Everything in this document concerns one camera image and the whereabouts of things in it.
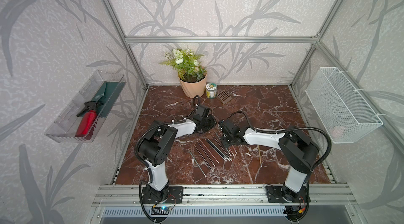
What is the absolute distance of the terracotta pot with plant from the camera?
3.13ft

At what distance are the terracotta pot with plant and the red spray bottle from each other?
447 millimetres

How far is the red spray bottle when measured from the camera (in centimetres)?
57

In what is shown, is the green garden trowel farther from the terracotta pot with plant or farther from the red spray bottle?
the terracotta pot with plant
